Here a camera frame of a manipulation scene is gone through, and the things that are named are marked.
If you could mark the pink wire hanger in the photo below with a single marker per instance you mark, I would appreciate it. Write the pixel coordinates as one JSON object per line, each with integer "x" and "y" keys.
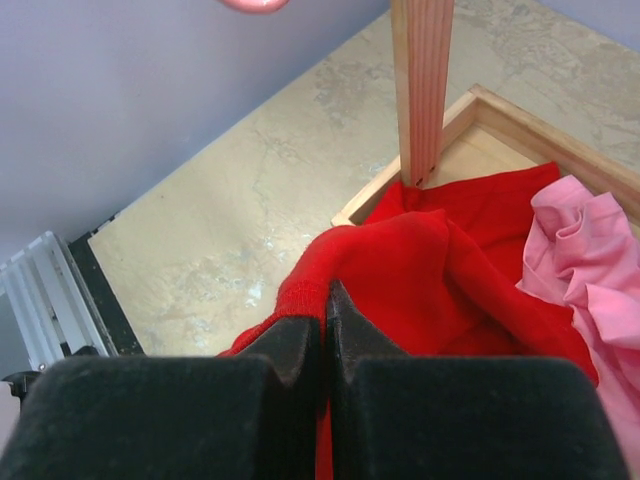
{"x": 261, "y": 7}

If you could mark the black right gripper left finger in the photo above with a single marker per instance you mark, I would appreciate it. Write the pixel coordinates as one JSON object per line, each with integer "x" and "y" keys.
{"x": 247, "y": 416}

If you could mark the wooden clothes rack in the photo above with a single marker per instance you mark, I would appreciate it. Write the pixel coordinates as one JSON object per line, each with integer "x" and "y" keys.
{"x": 480, "y": 134}

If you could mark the red t shirt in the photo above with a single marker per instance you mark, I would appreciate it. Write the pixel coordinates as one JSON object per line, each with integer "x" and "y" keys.
{"x": 434, "y": 270}

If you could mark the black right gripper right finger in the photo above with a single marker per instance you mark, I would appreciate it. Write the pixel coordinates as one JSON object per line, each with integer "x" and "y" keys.
{"x": 398, "y": 416}

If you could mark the pink t shirt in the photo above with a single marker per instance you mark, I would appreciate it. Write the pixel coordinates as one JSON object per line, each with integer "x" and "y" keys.
{"x": 582, "y": 253}

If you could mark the aluminium frame rail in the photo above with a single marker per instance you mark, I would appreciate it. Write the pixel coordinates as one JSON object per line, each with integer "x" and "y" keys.
{"x": 56, "y": 302}

